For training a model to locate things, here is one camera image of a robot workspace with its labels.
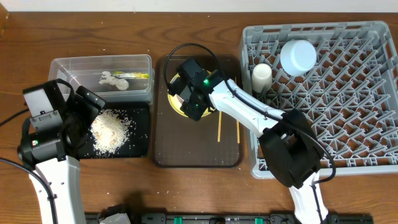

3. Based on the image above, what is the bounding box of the clear plastic waste bin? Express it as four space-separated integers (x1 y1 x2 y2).
49 54 155 103

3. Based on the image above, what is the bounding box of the yellow plate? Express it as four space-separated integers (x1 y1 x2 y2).
167 73 211 118

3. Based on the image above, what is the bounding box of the dark brown serving tray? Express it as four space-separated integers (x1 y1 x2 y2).
151 55 244 168

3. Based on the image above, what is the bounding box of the wooden chopstick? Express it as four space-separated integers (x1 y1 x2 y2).
217 111 222 142
236 120 240 144

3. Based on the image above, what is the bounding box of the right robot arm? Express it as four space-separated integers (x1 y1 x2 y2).
168 58 328 223

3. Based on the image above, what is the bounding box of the black waste tray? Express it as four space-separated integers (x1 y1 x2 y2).
78 102 150 159

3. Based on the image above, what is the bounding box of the crumpled white tissue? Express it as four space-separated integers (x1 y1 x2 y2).
99 71 129 91

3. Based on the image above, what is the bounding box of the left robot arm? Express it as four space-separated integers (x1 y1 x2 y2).
18 80 105 223

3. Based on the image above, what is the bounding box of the green yellow wrapper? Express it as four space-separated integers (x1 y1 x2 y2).
111 72 149 79

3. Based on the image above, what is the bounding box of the grey dishwasher rack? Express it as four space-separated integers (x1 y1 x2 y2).
239 21 397 175

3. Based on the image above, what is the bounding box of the light blue bowl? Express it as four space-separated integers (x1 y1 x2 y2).
280 40 317 77

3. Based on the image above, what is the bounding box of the cooked rice pile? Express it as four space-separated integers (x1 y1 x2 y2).
90 110 134 156

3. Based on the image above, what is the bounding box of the small white green cup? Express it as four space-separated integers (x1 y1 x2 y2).
251 63 272 93

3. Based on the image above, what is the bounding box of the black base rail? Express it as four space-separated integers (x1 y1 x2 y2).
85 205 374 224

